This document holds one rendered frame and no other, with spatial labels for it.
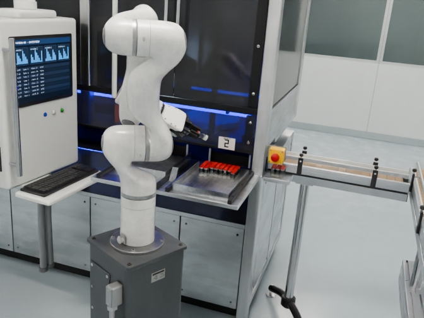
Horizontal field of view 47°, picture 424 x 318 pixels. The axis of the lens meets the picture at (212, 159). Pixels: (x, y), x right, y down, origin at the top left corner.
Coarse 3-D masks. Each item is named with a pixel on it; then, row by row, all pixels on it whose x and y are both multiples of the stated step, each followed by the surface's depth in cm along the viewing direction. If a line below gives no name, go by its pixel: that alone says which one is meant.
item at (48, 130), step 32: (0, 32) 198; (32, 32) 214; (64, 32) 233; (0, 64) 202; (32, 64) 217; (64, 64) 236; (0, 96) 206; (32, 96) 221; (64, 96) 241; (0, 128) 211; (32, 128) 225; (64, 128) 246; (0, 160) 215; (32, 160) 229; (64, 160) 251
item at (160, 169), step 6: (174, 156) 257; (180, 156) 258; (186, 156) 250; (132, 162) 244; (138, 162) 245; (144, 162) 245; (150, 162) 246; (156, 162) 247; (162, 162) 247; (168, 162) 248; (174, 162) 249; (180, 162) 243; (144, 168) 228; (150, 168) 237; (156, 168) 238; (162, 168) 239; (168, 168) 239; (156, 174) 227; (162, 174) 226
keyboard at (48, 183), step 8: (72, 168) 244; (80, 168) 245; (88, 168) 246; (48, 176) 233; (56, 176) 234; (64, 176) 234; (72, 176) 235; (80, 176) 238; (88, 176) 242; (32, 184) 221; (40, 184) 222; (48, 184) 223; (56, 184) 223; (64, 184) 227; (32, 192) 217; (40, 192) 216; (48, 192) 217
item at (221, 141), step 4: (220, 136) 239; (220, 140) 240; (224, 140) 239; (232, 140) 238; (220, 144) 241; (224, 144) 240; (228, 144) 239; (232, 144) 239; (224, 148) 241; (228, 148) 240; (232, 148) 239
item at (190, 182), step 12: (192, 168) 235; (180, 180) 222; (192, 180) 226; (204, 180) 227; (216, 180) 228; (228, 180) 230; (240, 180) 223; (192, 192) 211; (204, 192) 209; (216, 192) 207; (228, 192) 216
